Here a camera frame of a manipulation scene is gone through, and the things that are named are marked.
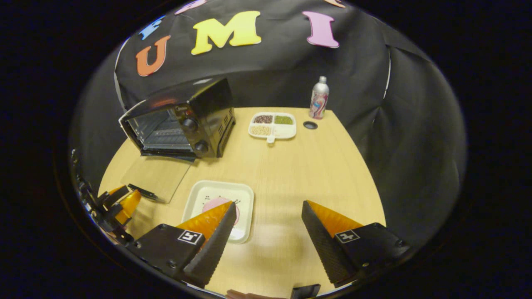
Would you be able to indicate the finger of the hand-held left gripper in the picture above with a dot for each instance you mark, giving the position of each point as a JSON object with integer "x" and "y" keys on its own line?
{"x": 129, "y": 205}
{"x": 114, "y": 197}

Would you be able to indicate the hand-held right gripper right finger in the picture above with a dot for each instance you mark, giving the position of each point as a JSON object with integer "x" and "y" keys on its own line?
{"x": 322, "y": 241}

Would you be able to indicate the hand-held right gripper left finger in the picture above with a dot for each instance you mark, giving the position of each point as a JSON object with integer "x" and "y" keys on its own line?
{"x": 208, "y": 253}

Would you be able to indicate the pink meat slice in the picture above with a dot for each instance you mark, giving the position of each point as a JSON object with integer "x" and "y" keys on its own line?
{"x": 216, "y": 204}

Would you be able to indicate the white food tray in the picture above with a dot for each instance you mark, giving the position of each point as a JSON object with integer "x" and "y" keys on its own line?
{"x": 203, "y": 193}

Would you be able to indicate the black electric oven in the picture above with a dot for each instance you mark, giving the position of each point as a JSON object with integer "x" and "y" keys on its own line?
{"x": 208, "y": 108}

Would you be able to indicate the white divided snack tray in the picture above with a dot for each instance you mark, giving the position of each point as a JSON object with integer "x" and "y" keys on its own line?
{"x": 284, "y": 131}

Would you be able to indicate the black table grommet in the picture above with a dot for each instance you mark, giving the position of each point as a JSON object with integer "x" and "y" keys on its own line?
{"x": 310, "y": 125}

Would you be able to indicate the silver spray bottle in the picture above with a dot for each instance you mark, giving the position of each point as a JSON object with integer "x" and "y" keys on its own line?
{"x": 319, "y": 97}

